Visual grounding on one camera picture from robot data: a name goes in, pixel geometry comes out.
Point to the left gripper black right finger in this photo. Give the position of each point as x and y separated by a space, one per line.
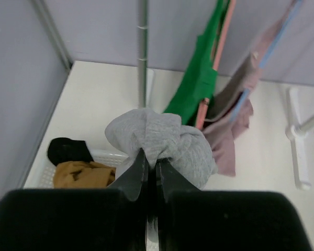
191 219

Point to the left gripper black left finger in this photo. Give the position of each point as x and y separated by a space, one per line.
113 218

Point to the tan brown tank top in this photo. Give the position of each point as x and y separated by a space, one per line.
83 175

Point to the grey tank top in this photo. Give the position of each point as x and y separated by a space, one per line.
162 136

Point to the black tank top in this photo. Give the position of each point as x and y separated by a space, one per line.
61 150

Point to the mauve pink tank top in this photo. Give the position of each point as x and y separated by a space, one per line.
221 134

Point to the blue hanger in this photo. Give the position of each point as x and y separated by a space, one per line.
245 79

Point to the green tank top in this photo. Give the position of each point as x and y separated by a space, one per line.
199 79

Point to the pink hanger under green top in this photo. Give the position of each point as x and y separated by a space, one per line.
216 54

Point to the white plastic mesh basket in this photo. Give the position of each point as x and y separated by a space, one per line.
42 171

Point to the white metal clothes rack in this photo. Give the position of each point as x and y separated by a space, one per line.
296 132

